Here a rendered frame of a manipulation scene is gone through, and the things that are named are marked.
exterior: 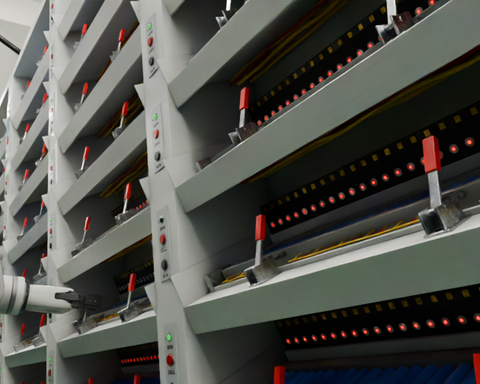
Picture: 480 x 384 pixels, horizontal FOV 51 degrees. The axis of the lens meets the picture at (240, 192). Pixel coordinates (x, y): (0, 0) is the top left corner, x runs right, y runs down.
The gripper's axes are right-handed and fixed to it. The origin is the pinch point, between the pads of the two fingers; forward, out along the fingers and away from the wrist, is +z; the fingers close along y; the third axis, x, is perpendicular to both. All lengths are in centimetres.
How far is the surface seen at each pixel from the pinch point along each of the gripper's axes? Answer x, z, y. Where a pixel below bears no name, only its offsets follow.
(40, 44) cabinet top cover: 109, -13, -60
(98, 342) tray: -10.1, -0.9, 11.5
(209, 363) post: -16, 3, 52
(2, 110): 109, -15, -122
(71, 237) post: 20.5, -1.7, -18.0
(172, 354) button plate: -15, -1, 48
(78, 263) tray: 9.4, -3.6, -1.0
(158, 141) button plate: 21, -6, 48
